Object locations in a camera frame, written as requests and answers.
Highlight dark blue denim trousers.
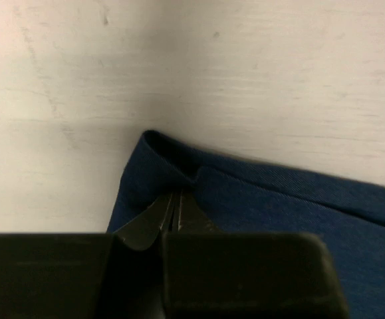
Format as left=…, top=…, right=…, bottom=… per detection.
left=108, top=130, right=385, bottom=318

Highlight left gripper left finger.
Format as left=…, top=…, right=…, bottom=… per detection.
left=0, top=194, right=176, bottom=318

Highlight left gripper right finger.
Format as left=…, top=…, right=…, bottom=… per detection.
left=162, top=193, right=349, bottom=318

